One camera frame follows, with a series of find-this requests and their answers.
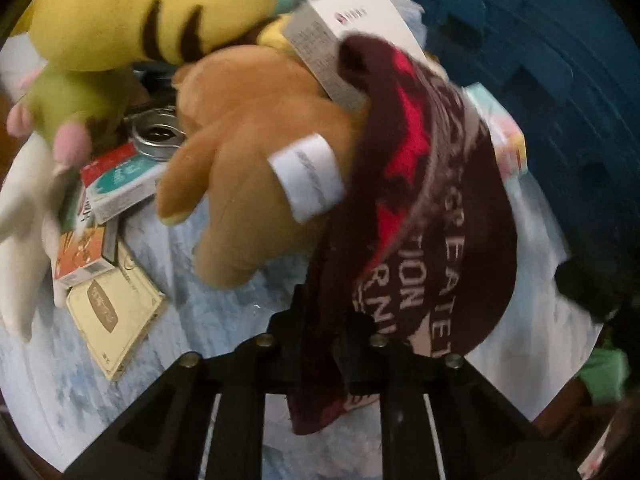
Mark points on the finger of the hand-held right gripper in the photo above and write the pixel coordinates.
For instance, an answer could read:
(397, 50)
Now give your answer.
(590, 285)

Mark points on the red teal white box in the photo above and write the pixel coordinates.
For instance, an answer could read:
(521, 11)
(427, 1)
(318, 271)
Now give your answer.
(122, 185)

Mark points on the round metal tin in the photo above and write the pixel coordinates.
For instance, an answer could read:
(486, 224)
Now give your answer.
(159, 135)

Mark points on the brown knit hat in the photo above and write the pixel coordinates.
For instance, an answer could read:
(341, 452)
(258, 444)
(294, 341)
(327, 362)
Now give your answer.
(450, 240)

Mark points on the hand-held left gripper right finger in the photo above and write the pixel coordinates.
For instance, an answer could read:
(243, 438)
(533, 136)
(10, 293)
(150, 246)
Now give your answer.
(365, 335)

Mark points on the cream flat box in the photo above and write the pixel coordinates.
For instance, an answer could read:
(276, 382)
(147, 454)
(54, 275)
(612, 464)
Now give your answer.
(110, 315)

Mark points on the pastel tissue packet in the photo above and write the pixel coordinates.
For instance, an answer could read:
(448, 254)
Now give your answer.
(505, 135)

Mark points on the small orange box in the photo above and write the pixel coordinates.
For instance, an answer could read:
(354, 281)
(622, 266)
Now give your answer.
(82, 255)

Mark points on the blue plastic crate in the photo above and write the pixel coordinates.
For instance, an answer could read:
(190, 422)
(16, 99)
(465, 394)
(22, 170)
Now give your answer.
(550, 60)

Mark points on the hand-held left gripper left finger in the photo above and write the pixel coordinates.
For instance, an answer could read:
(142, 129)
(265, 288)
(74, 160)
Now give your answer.
(280, 332)

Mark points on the olive green plush toy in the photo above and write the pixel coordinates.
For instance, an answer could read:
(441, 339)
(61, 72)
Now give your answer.
(75, 100)

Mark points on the orange plush toy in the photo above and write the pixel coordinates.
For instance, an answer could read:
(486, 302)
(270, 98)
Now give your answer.
(250, 125)

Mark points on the green cloth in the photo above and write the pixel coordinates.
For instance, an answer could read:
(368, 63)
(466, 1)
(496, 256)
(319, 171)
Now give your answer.
(605, 375)

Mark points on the white plush rabbit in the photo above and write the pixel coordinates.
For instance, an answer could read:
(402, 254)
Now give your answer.
(20, 210)

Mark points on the yellow plush toy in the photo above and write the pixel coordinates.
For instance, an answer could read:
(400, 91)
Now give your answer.
(125, 10)

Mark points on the white paper box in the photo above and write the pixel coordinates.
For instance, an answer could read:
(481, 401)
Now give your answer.
(360, 15)

